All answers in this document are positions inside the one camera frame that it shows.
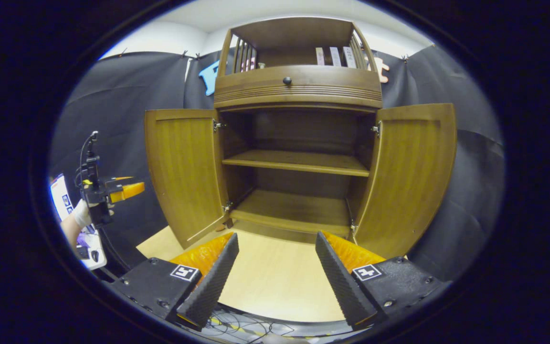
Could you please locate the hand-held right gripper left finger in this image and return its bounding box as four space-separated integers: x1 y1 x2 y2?
110 233 240 331

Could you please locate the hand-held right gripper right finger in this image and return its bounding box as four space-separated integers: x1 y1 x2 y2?
314 231 452 333

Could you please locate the wooden double-door shoe cabinet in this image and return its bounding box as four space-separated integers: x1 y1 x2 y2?
213 17 384 239

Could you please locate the wooden cabinet inner shelf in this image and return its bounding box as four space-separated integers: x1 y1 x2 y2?
222 150 370 177

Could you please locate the wooden cabinet drawer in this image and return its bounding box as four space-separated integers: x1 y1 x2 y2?
214 65 383 108

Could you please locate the black backdrop cloth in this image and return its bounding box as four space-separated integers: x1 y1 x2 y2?
48 44 506 282

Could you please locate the tangle of black cables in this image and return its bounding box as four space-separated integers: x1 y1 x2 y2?
203 311 299 344

